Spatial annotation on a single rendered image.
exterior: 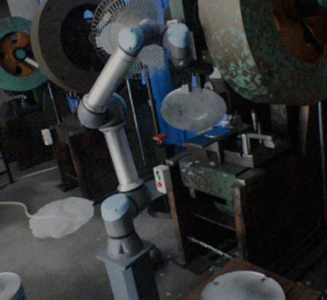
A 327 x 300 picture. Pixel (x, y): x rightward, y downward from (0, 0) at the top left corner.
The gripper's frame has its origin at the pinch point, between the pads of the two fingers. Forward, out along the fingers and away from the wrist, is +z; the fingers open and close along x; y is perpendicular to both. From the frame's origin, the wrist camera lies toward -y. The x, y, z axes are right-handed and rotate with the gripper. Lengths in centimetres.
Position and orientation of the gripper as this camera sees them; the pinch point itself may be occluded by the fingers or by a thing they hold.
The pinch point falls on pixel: (190, 90)
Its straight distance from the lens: 155.0
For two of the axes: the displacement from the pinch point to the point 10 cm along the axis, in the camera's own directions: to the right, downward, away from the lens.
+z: 1.3, 4.6, 8.8
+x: 1.2, 8.7, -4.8
